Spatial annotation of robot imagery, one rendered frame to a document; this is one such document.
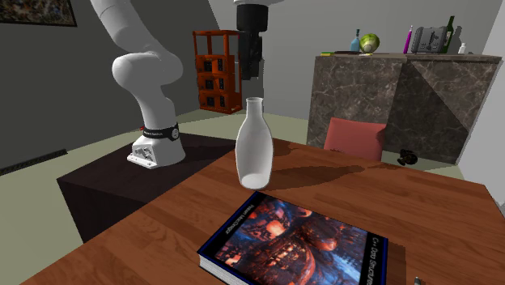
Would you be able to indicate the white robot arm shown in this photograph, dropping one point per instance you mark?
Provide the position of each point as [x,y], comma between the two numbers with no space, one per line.
[156,110]

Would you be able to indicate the white glass vase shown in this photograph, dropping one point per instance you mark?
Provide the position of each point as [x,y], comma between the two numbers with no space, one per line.
[254,150]

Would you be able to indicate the blue and orange book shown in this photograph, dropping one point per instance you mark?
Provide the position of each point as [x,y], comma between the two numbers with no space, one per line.
[292,240]

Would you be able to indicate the red chair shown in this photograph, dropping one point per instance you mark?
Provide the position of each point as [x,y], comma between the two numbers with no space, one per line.
[355,138]

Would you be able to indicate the orange shelf unit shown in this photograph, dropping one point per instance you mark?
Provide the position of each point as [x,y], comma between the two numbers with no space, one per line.
[221,75]

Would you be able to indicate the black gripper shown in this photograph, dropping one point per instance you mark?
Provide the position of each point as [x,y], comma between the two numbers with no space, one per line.
[252,19]

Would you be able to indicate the dark robot stand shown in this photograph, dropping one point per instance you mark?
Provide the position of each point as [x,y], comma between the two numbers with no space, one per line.
[98,189]

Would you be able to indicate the small black object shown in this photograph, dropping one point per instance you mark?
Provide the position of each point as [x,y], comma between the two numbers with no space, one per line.
[407,158]

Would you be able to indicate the dark wall picture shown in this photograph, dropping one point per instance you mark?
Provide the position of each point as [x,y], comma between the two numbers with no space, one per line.
[35,10]

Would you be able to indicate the dark marble counter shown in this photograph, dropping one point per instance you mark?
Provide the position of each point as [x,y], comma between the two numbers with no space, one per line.
[355,98]

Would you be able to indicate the brown wooden table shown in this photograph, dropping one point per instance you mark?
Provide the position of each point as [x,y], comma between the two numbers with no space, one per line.
[414,209]

